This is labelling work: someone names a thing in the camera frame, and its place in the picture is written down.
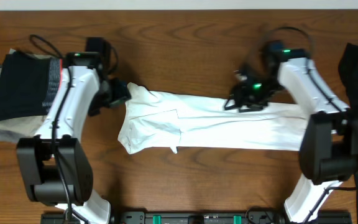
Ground folded khaki garment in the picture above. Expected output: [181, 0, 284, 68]
[0, 50, 62, 138]

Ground folded black garment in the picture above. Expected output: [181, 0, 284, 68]
[0, 52, 50, 121]

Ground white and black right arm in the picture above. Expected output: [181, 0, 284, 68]
[224, 48, 358, 223]

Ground folded grey red-trimmed garment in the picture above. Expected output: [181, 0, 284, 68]
[42, 58, 61, 114]

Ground white t-shirt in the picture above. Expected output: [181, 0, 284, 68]
[117, 83, 308, 154]

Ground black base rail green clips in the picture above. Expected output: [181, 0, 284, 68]
[40, 210, 352, 224]

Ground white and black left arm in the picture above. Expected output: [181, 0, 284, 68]
[16, 52, 131, 223]

